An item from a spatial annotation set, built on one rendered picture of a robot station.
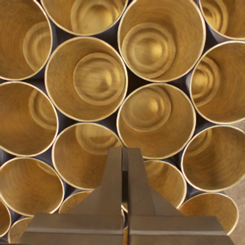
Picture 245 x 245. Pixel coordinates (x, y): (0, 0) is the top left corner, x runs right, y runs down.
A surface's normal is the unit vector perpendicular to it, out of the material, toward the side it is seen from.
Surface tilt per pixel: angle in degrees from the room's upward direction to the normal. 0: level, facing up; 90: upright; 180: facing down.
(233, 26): 90
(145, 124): 2
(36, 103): 2
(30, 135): 92
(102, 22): 2
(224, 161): 91
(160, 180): 91
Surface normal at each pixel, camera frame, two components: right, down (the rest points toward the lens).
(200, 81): 0.00, 0.25
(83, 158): 0.59, -0.78
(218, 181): -0.34, -0.91
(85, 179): 0.28, -0.93
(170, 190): -0.81, -0.56
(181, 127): -0.93, -0.36
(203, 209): -0.60, -0.77
